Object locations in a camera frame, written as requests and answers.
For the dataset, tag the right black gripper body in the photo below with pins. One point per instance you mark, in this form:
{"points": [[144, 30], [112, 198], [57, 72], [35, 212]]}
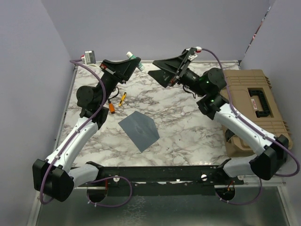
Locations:
{"points": [[185, 76]]}

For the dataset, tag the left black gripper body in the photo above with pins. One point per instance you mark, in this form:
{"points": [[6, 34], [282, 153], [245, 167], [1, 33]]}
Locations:
{"points": [[110, 80]]}

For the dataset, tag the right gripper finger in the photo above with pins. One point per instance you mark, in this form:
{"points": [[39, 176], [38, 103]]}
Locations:
{"points": [[163, 77], [172, 65]]}

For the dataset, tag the green white glue stick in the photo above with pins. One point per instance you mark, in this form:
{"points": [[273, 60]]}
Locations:
{"points": [[132, 57]]}

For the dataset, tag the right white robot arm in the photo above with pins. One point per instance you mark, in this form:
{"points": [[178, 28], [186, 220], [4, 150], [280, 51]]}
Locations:
{"points": [[269, 150]]}

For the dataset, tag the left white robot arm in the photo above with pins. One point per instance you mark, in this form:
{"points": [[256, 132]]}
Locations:
{"points": [[54, 177]]}

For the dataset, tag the yellow utility knife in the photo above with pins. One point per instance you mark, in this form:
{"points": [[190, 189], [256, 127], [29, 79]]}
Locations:
{"points": [[122, 99]]}

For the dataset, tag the tan plastic tool case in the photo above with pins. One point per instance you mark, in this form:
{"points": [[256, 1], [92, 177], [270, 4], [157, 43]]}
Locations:
{"points": [[251, 94]]}

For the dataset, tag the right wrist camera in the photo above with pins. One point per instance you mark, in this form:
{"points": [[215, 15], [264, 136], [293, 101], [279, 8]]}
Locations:
{"points": [[193, 52]]}

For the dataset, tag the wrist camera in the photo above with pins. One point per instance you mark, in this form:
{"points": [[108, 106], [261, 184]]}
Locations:
{"points": [[193, 52], [88, 58]]}

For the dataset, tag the orange handled screwdriver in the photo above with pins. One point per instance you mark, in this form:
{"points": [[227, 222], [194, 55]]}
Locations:
{"points": [[111, 107]]}

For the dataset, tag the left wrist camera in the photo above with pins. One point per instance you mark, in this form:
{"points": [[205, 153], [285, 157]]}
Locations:
{"points": [[88, 58]]}

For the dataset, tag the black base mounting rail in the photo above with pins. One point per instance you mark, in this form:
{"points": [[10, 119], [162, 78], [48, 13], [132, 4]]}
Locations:
{"points": [[159, 180]]}

